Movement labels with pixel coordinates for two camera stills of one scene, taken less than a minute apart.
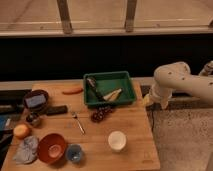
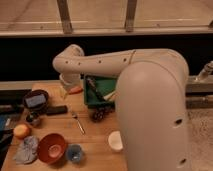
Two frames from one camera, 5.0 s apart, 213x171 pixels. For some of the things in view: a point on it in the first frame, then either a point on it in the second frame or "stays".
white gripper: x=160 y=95 → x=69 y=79
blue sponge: x=35 y=100 stays
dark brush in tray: x=92 y=84 stays
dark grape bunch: x=98 y=115 stays
